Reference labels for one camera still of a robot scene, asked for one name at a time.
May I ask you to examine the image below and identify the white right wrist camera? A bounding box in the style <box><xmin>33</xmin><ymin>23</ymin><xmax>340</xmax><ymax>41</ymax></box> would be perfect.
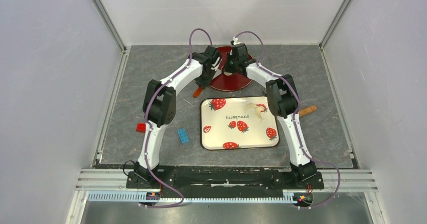
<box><xmin>230</xmin><ymin>37</ymin><xmax>241</xmax><ymax>46</ymax></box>

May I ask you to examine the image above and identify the white strawberry print tray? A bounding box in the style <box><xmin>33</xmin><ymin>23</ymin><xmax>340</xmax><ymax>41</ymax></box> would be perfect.
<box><xmin>200</xmin><ymin>96</ymin><xmax>280</xmax><ymax>151</ymax></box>

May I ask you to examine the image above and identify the beige dough lump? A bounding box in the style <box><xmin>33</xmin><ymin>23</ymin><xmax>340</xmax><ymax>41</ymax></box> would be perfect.
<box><xmin>245</xmin><ymin>103</ymin><xmax>267</xmax><ymax>122</ymax></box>

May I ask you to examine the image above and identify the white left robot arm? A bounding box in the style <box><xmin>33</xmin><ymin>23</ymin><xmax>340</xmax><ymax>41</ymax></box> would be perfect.
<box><xmin>132</xmin><ymin>45</ymin><xmax>222</xmax><ymax>188</ymax></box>

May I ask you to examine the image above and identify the wooden handled metal scraper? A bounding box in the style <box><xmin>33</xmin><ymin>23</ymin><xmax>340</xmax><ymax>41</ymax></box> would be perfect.
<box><xmin>193</xmin><ymin>69</ymin><xmax>222</xmax><ymax>98</ymax></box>

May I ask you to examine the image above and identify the red toy brick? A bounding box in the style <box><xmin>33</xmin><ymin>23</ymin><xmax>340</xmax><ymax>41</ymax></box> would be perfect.
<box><xmin>135</xmin><ymin>123</ymin><xmax>146</xmax><ymax>133</ymax></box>

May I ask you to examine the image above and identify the slotted grey cable duct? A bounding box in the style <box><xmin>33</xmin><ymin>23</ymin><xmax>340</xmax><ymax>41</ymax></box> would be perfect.
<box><xmin>87</xmin><ymin>191</ymin><xmax>295</xmax><ymax>203</ymax></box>

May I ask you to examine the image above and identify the round red lacquer tray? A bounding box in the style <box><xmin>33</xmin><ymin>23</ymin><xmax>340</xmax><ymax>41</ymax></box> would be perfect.
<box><xmin>210</xmin><ymin>46</ymin><xmax>252</xmax><ymax>92</ymax></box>

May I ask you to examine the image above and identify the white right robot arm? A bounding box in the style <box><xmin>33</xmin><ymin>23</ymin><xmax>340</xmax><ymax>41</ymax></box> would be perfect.
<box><xmin>223</xmin><ymin>42</ymin><xmax>317</xmax><ymax>188</ymax></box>

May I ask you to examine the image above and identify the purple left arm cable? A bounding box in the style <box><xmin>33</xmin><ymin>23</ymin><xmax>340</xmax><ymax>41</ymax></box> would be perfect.
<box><xmin>143</xmin><ymin>28</ymin><xmax>213</xmax><ymax>210</ymax></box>

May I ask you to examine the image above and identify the wooden rolling pin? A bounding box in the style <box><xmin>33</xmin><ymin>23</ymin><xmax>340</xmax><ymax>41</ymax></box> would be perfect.
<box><xmin>299</xmin><ymin>105</ymin><xmax>317</xmax><ymax>117</ymax></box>

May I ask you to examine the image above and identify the blue toy brick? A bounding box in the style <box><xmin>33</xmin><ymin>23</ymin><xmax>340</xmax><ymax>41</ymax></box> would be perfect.
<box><xmin>177</xmin><ymin>128</ymin><xmax>189</xmax><ymax>144</ymax></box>

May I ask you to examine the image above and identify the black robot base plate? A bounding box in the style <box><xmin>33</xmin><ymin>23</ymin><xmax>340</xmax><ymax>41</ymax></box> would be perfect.
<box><xmin>126</xmin><ymin>165</ymin><xmax>325</xmax><ymax>199</ymax></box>

